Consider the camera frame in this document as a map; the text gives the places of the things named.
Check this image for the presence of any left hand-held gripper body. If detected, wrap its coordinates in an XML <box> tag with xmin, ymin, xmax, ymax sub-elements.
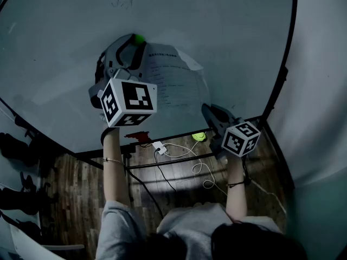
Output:
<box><xmin>88</xmin><ymin>33</ymin><xmax>158</xmax><ymax>128</ymax></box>

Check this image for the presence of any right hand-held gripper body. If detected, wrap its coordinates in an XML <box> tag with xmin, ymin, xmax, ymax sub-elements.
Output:
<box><xmin>208</xmin><ymin>104</ymin><xmax>261</xmax><ymax>159</ymax></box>

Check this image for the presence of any white printed sheet of paper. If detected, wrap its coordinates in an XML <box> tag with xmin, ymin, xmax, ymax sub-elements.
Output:
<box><xmin>140</xmin><ymin>42</ymin><xmax>213</xmax><ymax>141</ymax></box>

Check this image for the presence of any large whiteboard with black frame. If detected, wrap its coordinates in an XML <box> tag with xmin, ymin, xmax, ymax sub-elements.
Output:
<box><xmin>0</xmin><ymin>0</ymin><xmax>299</xmax><ymax>158</ymax></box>

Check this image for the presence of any person's right forearm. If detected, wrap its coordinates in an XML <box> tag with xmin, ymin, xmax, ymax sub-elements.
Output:
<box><xmin>225</xmin><ymin>155</ymin><xmax>249</xmax><ymax>224</ymax></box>

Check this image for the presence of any person's left forearm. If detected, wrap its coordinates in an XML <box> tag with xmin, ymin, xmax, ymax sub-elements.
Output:
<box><xmin>101</xmin><ymin>127</ymin><xmax>131</xmax><ymax>209</ymax></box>

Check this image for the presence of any red whiteboard eraser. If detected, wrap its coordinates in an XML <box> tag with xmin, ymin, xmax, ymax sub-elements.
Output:
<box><xmin>124</xmin><ymin>131</ymin><xmax>152</xmax><ymax>144</ymax></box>

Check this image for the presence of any black metal stand crossbar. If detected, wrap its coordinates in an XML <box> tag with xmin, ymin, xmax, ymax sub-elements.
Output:
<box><xmin>125</xmin><ymin>152</ymin><xmax>217</xmax><ymax>171</ymax></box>

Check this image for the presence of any white power adapter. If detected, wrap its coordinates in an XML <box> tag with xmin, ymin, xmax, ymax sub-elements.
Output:
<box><xmin>151</xmin><ymin>141</ymin><xmax>168</xmax><ymax>156</ymax></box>

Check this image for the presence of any person's grey shirt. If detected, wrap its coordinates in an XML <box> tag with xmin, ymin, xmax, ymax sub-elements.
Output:
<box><xmin>95</xmin><ymin>200</ymin><xmax>283</xmax><ymax>260</ymax></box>

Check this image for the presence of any white rack with dark items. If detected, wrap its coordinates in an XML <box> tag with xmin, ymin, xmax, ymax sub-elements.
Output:
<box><xmin>0</xmin><ymin>99</ymin><xmax>85</xmax><ymax>260</ymax></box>

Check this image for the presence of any white cable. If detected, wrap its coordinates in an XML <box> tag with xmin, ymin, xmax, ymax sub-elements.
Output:
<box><xmin>162</xmin><ymin>138</ymin><xmax>287</xmax><ymax>215</ymax></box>

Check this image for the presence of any thin metal bracelet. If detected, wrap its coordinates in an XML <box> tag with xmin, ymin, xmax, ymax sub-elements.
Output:
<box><xmin>102</xmin><ymin>157</ymin><xmax>126</xmax><ymax>165</ymax></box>

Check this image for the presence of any black cable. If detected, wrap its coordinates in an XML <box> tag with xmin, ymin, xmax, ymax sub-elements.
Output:
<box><xmin>123</xmin><ymin>149</ymin><xmax>178</xmax><ymax>220</ymax></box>

